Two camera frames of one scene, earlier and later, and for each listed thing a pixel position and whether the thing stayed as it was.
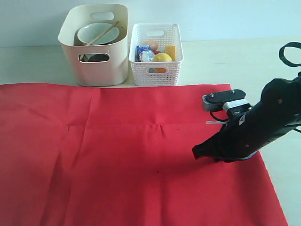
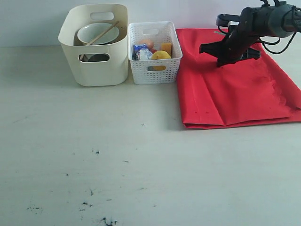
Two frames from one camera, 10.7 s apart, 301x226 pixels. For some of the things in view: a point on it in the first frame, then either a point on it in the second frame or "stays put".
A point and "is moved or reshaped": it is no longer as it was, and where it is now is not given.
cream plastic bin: x=115 y=72 stays put
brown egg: x=153 y=45 is moved or reshaped
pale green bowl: x=86 y=33 stays put
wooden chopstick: x=103 y=33 stays put
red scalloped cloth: x=121 y=154 → x=250 y=91
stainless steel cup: x=95 y=57 stays put
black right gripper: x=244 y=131 → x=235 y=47
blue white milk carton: x=144 y=53 is moved or reshaped
